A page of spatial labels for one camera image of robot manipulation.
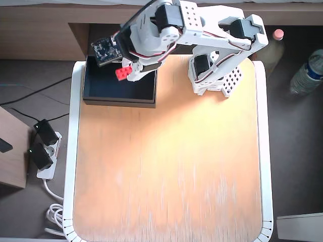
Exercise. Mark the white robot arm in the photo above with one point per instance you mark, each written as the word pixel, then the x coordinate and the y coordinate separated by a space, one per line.
pixel 214 37

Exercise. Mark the black cardboard bin box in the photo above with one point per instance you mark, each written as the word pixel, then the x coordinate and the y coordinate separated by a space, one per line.
pixel 113 88

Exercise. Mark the red lego block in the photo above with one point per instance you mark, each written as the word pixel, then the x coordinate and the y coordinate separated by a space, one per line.
pixel 123 73

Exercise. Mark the brown wooden bed frame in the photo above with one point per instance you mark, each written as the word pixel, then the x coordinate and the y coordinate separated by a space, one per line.
pixel 35 32

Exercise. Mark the small black flat object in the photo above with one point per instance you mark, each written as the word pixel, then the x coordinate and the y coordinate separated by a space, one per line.
pixel 4 146

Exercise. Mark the white power strip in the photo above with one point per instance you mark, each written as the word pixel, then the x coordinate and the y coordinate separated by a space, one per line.
pixel 49 171

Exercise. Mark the black camera circuit board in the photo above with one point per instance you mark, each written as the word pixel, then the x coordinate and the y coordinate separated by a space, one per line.
pixel 104 50

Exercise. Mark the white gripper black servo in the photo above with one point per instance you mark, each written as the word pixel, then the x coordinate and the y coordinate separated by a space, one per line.
pixel 151 68

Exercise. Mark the clear plastic water bottle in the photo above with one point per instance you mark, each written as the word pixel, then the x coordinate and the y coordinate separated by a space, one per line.
pixel 306 73

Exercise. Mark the brown wooden box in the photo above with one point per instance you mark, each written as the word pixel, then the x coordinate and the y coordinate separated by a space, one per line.
pixel 13 164

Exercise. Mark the white bed sheet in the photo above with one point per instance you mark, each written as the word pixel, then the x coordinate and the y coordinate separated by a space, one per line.
pixel 75 1

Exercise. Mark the white table frame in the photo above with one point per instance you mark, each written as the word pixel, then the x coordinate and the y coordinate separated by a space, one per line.
pixel 72 151

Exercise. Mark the grey white box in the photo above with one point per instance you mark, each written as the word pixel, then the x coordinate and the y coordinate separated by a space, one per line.
pixel 300 228

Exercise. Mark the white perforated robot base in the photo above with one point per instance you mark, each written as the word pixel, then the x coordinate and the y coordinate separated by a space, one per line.
pixel 233 80

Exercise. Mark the black power adapter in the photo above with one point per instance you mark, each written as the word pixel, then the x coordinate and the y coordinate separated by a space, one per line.
pixel 40 156
pixel 46 132

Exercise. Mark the juice bottle pink cap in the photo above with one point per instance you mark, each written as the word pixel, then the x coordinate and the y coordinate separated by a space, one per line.
pixel 276 48

